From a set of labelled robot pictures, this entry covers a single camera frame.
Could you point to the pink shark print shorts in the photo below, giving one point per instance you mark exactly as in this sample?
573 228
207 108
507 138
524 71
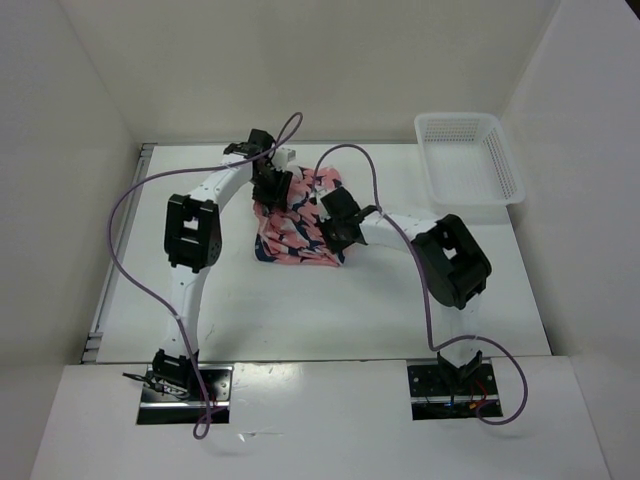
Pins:
292 237

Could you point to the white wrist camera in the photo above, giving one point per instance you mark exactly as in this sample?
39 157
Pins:
317 195
282 157

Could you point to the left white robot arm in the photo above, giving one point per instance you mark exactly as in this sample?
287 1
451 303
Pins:
193 242

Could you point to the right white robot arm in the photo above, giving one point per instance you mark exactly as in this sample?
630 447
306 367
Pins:
455 268

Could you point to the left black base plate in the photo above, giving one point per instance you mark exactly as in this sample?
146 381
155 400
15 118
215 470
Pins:
164 404

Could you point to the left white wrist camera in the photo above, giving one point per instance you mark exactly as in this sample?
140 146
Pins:
282 157

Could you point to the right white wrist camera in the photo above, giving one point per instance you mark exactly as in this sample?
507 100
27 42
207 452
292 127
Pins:
317 195

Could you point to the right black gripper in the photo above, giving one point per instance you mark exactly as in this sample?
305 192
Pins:
335 247

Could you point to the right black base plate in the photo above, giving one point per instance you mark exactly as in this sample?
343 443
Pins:
433 399

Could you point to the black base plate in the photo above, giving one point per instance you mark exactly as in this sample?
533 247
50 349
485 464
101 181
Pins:
164 404
433 399

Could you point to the white plastic basket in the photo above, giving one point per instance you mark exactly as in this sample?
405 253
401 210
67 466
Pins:
468 160

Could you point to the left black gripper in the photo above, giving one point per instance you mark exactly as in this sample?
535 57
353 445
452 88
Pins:
277 195

